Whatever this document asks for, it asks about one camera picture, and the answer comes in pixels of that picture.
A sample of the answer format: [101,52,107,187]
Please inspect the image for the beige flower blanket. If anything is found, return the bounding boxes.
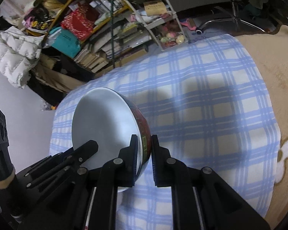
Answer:
[235,25,288,230]

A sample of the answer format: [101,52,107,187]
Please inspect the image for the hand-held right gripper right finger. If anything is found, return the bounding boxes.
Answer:
[151,135,271,230]

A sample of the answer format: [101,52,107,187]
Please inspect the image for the white down jacket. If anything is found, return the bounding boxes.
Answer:
[0,20,43,89]

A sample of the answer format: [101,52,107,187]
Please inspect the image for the yellow wooden bookshelf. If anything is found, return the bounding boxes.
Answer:
[26,0,133,37]

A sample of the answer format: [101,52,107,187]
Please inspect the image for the stack of magazines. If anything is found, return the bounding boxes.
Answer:
[94,21,152,61]

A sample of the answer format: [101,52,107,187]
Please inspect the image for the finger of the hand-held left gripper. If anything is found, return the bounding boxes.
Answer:
[26,165,73,190]
[24,140,98,178]

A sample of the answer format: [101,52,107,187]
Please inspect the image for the teal box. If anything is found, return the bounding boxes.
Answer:
[49,26,81,58]

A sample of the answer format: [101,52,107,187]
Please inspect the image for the colourful plush toys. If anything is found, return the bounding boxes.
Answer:
[158,21,187,49]

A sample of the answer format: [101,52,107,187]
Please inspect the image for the pink floor item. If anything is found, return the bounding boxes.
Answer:
[180,19,198,31]

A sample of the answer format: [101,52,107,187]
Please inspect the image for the chrome chair base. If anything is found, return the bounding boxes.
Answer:
[199,0,266,35]

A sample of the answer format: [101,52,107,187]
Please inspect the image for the stack of old books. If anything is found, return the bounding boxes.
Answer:
[73,49,113,74]

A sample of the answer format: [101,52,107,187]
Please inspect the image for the blue plaid tablecloth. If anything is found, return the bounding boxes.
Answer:
[49,34,280,230]

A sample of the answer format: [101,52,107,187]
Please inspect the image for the red patterned white bowl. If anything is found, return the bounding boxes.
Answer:
[71,87,151,193]

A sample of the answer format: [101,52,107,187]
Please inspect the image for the brown cardboard box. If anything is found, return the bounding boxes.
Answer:
[34,60,87,94]

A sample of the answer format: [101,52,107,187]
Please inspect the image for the white utility cart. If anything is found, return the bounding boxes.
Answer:
[117,0,190,51]

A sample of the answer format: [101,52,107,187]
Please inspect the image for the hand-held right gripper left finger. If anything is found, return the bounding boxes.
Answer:
[18,134,139,230]

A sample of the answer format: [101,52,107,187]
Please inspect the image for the red patterned bag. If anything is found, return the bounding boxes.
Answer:
[60,2,99,41]

